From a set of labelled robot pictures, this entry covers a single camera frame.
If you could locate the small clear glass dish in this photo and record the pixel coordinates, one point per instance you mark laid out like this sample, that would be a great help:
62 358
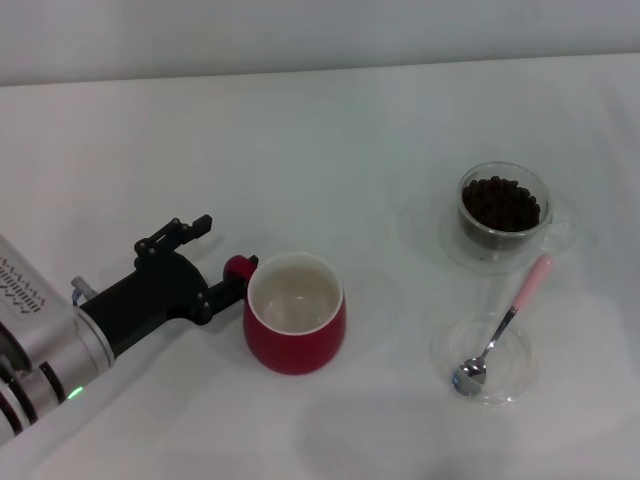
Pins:
515 365

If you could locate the clear glass cup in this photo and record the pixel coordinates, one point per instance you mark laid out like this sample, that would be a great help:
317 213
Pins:
500 239

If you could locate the clear glass saucer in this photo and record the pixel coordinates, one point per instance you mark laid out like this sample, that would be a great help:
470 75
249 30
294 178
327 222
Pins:
520 262

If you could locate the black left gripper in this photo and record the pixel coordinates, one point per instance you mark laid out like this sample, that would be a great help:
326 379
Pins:
155 295

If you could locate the red ceramic mug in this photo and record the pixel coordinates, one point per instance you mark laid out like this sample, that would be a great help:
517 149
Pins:
295 350

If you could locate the coffee beans pile in glass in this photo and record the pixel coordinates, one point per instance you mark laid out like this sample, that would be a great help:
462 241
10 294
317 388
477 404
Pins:
500 205

